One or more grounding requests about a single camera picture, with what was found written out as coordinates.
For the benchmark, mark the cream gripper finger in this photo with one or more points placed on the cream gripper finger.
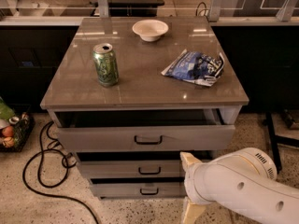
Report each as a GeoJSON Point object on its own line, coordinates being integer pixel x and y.
{"type": "Point", "coordinates": [189, 162]}
{"type": "Point", "coordinates": [191, 211]}

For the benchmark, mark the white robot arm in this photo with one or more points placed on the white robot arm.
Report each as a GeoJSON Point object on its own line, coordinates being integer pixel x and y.
{"type": "Point", "coordinates": [244, 181]}

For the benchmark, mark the grey top drawer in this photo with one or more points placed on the grey top drawer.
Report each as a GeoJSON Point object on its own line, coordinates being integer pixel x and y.
{"type": "Point", "coordinates": [147, 130]}

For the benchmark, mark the grey drawer cabinet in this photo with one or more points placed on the grey drawer cabinet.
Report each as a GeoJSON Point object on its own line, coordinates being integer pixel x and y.
{"type": "Point", "coordinates": [75, 87]}

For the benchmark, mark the blue chip bag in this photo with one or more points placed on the blue chip bag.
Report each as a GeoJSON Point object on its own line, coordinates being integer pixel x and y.
{"type": "Point", "coordinates": [196, 67]}

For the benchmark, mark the black stand with wheel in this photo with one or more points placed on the black stand with wheel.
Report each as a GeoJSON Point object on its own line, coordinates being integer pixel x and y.
{"type": "Point", "coordinates": [275, 140]}

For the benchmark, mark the green soda can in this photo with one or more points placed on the green soda can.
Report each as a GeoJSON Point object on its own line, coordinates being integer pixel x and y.
{"type": "Point", "coordinates": [105, 64]}

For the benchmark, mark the white bowl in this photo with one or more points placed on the white bowl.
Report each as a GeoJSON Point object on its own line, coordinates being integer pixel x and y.
{"type": "Point", "coordinates": [150, 30]}

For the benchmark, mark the orange fruit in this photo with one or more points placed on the orange fruit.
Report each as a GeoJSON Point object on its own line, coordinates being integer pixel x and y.
{"type": "Point", "coordinates": [8, 131]}

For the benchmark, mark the green bag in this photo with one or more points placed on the green bag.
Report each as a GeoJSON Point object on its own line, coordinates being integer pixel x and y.
{"type": "Point", "coordinates": [5, 111]}

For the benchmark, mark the black wire fruit basket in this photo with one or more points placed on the black wire fruit basket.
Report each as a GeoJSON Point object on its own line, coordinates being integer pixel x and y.
{"type": "Point", "coordinates": [22, 126]}

